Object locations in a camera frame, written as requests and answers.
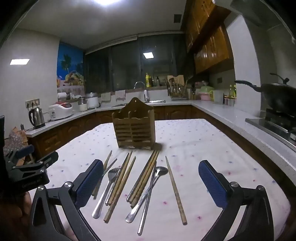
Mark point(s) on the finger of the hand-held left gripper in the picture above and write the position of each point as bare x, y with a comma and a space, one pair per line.
47, 160
25, 150

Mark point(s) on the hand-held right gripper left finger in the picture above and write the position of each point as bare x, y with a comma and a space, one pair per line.
92, 183

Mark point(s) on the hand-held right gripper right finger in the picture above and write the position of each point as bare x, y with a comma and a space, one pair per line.
212, 185

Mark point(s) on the metal fork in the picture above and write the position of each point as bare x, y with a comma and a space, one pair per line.
101, 201

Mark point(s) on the wooden chopstick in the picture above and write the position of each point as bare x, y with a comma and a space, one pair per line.
147, 176
177, 197
108, 158
125, 165
122, 185
143, 176

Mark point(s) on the metal spoon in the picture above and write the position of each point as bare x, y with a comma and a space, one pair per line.
161, 171

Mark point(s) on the wooden utensil holder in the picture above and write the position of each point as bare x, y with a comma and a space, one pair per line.
134, 129

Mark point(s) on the dish rack with utensils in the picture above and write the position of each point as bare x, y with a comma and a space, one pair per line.
177, 93

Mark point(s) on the floral patterned cloth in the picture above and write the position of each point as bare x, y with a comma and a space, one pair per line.
15, 139

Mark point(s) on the steel electric kettle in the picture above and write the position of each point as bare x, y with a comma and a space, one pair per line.
37, 117

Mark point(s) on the wooden base cabinets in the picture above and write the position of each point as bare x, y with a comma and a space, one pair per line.
69, 129

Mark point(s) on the white floral tablecloth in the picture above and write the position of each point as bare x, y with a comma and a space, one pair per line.
196, 143

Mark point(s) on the white rice cooker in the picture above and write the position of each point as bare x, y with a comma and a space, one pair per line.
61, 111

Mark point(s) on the small white pot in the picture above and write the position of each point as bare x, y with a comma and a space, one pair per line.
82, 107

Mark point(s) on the grey kitchen countertop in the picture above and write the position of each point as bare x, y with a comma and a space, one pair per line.
231, 118

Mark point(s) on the steel sink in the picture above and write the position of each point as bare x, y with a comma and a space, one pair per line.
120, 105

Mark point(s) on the white seasoning jar set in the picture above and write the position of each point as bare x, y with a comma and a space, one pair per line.
229, 102

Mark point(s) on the steel gas stove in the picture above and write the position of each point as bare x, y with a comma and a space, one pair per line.
272, 125

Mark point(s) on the light hanging towel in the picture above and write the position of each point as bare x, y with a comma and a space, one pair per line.
106, 96

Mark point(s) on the white pitcher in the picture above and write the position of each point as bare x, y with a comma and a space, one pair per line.
217, 96

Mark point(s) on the pink and green container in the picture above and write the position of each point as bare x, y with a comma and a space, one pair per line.
205, 95

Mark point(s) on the pinkish hanging towel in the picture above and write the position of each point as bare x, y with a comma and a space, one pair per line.
120, 95

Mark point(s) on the oil bottle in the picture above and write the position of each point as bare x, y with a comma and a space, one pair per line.
230, 91
235, 91

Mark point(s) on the chrome kitchen faucet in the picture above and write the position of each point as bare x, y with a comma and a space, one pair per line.
145, 93

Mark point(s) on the dark kitchen window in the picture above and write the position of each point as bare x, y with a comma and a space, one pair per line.
111, 69

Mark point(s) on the wooden cutting board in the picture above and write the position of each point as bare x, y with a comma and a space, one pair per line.
179, 80

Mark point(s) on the black wok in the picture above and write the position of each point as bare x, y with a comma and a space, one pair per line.
277, 92

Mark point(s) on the yellow bottle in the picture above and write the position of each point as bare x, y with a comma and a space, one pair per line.
147, 81

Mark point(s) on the dark bottle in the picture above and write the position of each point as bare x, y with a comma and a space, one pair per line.
158, 81

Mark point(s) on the ceiling light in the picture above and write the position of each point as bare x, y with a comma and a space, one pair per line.
108, 1

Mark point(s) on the ceiling vent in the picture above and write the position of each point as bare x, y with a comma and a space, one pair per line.
177, 18

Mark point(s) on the range hood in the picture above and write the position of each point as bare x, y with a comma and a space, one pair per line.
266, 16

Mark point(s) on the wall power outlet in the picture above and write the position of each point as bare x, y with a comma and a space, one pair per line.
32, 102

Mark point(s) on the tropical fruit wall poster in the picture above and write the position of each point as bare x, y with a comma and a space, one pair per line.
69, 64

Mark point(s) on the wooden wall cabinets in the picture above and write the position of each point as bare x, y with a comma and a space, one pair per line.
208, 46

